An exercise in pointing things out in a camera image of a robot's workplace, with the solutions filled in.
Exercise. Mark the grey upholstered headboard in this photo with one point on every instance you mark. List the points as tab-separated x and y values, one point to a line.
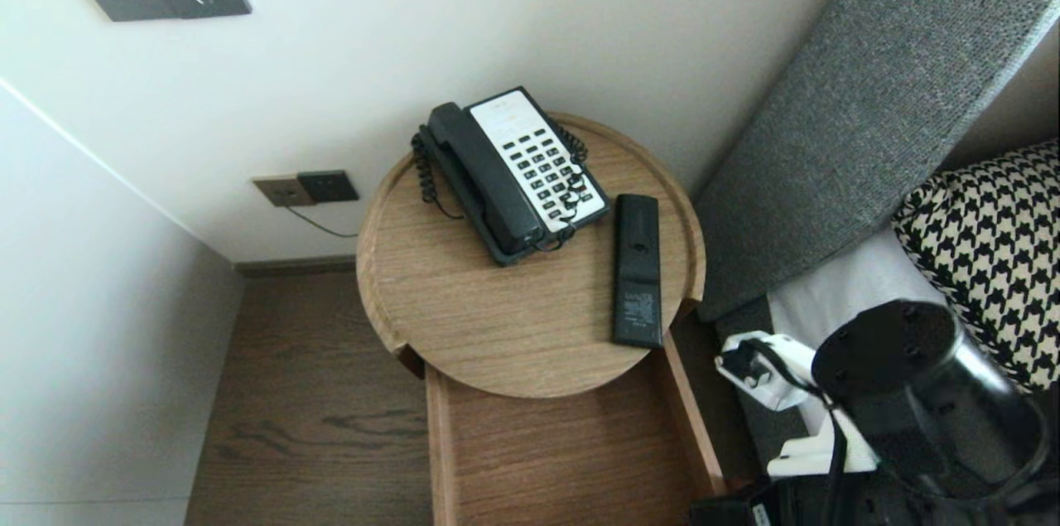
869	95

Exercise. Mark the grey upholstered bed frame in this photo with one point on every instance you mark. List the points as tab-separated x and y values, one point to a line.
737	315

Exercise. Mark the round wooden bedside table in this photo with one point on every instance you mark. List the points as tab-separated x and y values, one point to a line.
497	319

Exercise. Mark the beige wall socket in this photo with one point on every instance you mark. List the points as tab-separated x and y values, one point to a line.
281	192

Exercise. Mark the black telephone handset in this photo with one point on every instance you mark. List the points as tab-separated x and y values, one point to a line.
484	178

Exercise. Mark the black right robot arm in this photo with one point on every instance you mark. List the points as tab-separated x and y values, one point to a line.
911	377

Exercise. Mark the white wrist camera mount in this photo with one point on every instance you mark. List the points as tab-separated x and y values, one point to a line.
787	381

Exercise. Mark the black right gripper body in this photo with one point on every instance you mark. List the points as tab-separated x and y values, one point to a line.
745	509

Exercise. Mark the wooden baseboard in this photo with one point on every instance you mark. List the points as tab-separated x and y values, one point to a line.
294	267

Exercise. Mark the round wooden side table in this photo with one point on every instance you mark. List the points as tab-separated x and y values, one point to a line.
563	460

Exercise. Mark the white bed sheet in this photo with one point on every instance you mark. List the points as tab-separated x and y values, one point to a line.
845	286

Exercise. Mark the black remote control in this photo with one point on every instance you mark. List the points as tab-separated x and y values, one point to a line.
638	261

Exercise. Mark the houndstooth pillow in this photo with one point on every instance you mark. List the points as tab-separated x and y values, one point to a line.
994	244

